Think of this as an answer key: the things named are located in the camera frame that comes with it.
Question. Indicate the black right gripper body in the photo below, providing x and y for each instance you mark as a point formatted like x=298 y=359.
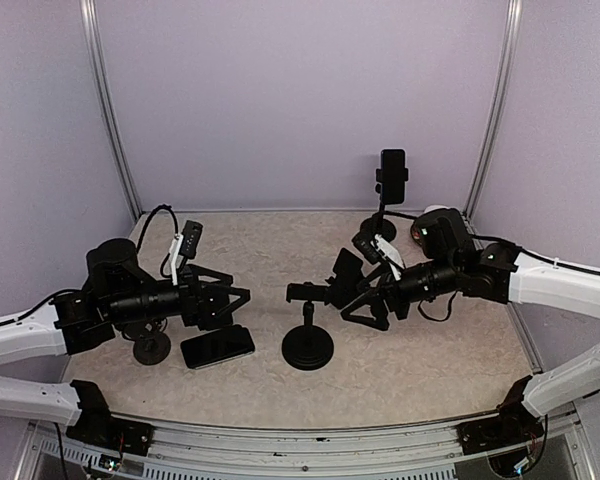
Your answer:
x=390 y=290

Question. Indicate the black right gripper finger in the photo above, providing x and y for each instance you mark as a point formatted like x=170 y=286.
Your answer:
x=375 y=277
x=368 y=310

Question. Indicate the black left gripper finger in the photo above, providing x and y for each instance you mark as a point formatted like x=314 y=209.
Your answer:
x=228 y=300
x=203 y=277

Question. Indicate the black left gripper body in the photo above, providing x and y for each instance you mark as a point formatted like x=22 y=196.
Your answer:
x=191 y=312

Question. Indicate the black round-base pole stand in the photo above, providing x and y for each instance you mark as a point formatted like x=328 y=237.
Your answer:
x=377 y=223

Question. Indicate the blue-edged black smartphone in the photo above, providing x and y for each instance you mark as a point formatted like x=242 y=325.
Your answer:
x=394 y=175

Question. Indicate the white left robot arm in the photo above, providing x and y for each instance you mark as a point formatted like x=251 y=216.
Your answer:
x=117 y=294

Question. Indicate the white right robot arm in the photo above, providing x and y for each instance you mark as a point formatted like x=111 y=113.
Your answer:
x=502 y=272

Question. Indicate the black folding phone stand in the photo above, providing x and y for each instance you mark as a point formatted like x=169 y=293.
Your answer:
x=342 y=286

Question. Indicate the black smartphone silver edge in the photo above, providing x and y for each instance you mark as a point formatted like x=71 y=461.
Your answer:
x=217 y=346

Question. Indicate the white ceramic bowl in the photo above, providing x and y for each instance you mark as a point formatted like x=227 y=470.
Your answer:
x=435 y=207

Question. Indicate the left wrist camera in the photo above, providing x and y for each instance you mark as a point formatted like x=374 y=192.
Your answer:
x=182 y=249

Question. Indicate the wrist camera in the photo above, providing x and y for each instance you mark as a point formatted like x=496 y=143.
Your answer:
x=376 y=249
x=182 y=249

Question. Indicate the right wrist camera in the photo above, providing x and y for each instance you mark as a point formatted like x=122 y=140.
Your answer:
x=376 y=249

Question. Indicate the brown-base plate phone stand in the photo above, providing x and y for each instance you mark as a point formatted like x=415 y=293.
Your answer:
x=151 y=345

